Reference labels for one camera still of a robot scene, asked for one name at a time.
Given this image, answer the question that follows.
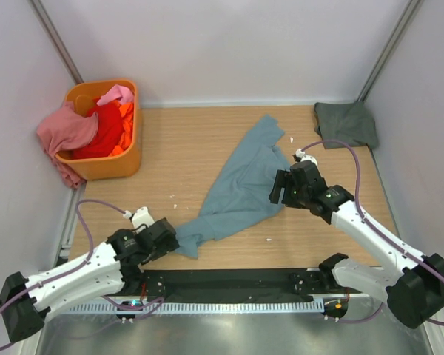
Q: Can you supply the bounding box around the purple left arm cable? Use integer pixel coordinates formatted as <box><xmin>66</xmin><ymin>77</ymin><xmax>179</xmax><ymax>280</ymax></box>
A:
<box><xmin>0</xmin><ymin>199</ymin><xmax>166</xmax><ymax>351</ymax></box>

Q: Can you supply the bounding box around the light blue t shirt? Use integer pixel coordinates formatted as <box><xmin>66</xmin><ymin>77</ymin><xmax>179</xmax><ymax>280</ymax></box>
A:
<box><xmin>175</xmin><ymin>115</ymin><xmax>289</xmax><ymax>258</ymax></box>

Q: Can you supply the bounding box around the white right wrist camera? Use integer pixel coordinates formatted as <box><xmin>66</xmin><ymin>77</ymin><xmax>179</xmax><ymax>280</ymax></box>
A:
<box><xmin>292</xmin><ymin>149</ymin><xmax>318</xmax><ymax>166</ymax></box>

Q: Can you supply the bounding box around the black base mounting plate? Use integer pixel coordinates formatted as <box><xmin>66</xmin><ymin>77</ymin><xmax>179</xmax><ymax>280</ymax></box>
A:
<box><xmin>117</xmin><ymin>268</ymin><xmax>348</xmax><ymax>304</ymax></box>

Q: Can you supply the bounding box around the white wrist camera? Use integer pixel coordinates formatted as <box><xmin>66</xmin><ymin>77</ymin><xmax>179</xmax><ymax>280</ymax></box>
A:
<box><xmin>292</xmin><ymin>149</ymin><xmax>318</xmax><ymax>166</ymax></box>
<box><xmin>123</xmin><ymin>206</ymin><xmax>155</xmax><ymax>229</ymax></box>

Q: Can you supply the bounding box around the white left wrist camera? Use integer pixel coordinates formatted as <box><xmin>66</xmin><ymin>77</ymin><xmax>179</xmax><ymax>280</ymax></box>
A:
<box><xmin>123</xmin><ymin>206</ymin><xmax>155</xmax><ymax>229</ymax></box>

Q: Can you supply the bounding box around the light pink t shirt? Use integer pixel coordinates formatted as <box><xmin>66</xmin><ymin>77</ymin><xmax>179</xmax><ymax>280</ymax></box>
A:
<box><xmin>96</xmin><ymin>84</ymin><xmax>135</xmax><ymax>106</ymax></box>

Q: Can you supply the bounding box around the grey t shirt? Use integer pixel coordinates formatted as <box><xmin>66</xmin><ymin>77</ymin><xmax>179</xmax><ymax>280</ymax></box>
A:
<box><xmin>314</xmin><ymin>101</ymin><xmax>379</xmax><ymax>149</ymax></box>

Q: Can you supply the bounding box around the slotted grey cable duct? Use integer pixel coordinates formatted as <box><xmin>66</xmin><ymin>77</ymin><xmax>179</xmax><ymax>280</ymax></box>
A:
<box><xmin>65</xmin><ymin>298</ymin><xmax>324</xmax><ymax>315</ymax></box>

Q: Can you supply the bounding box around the orange t shirt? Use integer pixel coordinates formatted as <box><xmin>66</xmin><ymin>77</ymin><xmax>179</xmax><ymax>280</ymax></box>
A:
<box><xmin>109</xmin><ymin>102</ymin><xmax>134</xmax><ymax>157</ymax></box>

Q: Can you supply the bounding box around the red t shirt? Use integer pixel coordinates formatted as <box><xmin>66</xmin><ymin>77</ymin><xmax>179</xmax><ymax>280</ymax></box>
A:
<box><xmin>72</xmin><ymin>100</ymin><xmax>126</xmax><ymax>159</ymax></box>

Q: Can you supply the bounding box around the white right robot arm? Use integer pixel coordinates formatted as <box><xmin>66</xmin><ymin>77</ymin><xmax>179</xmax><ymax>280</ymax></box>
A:
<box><xmin>269</xmin><ymin>160</ymin><xmax>444</xmax><ymax>328</ymax></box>

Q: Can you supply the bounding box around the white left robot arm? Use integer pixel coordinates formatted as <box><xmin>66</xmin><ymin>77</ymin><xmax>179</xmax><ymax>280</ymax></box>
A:
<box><xmin>0</xmin><ymin>218</ymin><xmax>179</xmax><ymax>342</ymax></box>

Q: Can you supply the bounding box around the orange plastic basket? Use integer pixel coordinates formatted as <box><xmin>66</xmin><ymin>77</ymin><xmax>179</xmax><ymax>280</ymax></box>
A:
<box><xmin>55</xmin><ymin>78</ymin><xmax>143</xmax><ymax>180</ymax></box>

